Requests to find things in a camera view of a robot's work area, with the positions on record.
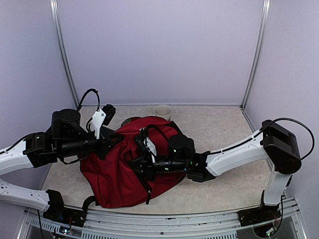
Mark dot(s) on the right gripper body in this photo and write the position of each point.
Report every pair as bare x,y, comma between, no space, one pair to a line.
150,175

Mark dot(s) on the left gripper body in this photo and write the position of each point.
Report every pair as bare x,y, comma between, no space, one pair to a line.
105,140

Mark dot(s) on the red backpack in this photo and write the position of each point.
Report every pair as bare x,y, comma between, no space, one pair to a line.
113,181

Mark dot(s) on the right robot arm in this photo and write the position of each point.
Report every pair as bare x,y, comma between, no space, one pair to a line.
271,141

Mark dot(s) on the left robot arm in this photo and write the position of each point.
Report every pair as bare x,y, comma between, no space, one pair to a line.
65,138

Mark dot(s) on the red floral saucer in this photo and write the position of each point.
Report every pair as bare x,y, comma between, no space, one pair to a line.
127,121

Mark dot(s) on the white floral mug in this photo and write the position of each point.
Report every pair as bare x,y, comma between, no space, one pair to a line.
162,111

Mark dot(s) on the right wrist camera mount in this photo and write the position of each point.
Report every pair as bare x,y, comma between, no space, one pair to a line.
144,143

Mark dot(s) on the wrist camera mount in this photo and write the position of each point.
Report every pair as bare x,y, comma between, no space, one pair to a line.
102,116
144,143

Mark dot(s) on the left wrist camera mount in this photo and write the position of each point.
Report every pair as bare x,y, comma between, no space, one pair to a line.
102,116

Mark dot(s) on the front aluminium rail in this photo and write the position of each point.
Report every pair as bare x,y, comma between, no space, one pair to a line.
218,225

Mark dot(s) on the left aluminium frame post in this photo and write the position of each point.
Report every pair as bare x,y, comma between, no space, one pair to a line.
62,50

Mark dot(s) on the aluminium frame post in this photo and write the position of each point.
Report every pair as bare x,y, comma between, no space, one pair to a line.
257,53
62,50

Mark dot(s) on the right aluminium frame post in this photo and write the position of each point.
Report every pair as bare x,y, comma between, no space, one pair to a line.
257,53

